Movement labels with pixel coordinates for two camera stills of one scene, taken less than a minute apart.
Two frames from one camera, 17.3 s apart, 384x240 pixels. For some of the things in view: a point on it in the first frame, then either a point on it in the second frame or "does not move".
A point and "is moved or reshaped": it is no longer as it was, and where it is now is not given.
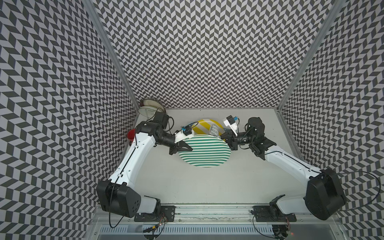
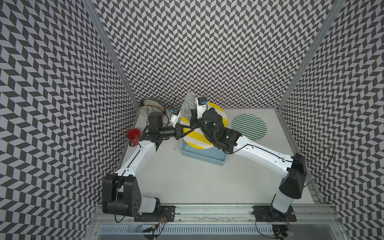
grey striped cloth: x=214 y=130 is moved or reshaped
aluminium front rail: x=215 y=213 does not move
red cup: x=130 y=134 does not move
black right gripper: x=232 y=141 to x=194 y=124
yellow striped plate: x=203 y=127 is moved or reshaped
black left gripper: x=177 y=146 to x=179 y=132
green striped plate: x=207 y=151 is moved or reshaped
